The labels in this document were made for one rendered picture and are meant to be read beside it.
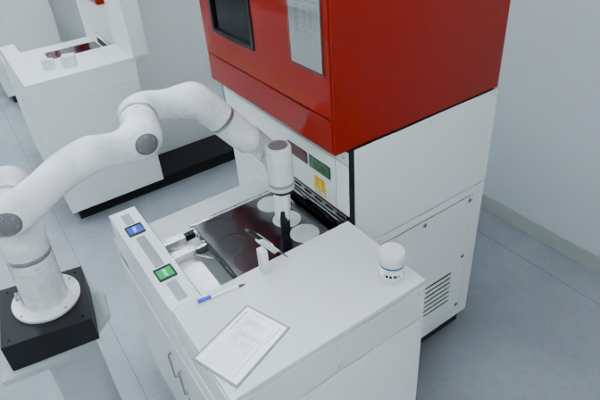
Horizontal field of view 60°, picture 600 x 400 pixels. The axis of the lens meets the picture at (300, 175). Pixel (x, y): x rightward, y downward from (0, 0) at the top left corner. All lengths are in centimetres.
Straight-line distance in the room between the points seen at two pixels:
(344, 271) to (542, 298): 159
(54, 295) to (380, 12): 122
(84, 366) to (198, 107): 93
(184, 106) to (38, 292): 67
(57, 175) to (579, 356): 226
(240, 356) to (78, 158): 64
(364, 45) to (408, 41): 17
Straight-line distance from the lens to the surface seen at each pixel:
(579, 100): 284
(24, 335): 170
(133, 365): 272
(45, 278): 165
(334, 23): 139
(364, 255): 159
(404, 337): 163
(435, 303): 244
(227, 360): 137
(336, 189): 171
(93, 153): 143
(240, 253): 174
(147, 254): 173
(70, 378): 191
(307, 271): 155
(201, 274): 172
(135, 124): 137
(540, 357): 270
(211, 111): 143
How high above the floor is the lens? 203
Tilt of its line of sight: 33 degrees down
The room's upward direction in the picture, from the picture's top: 5 degrees counter-clockwise
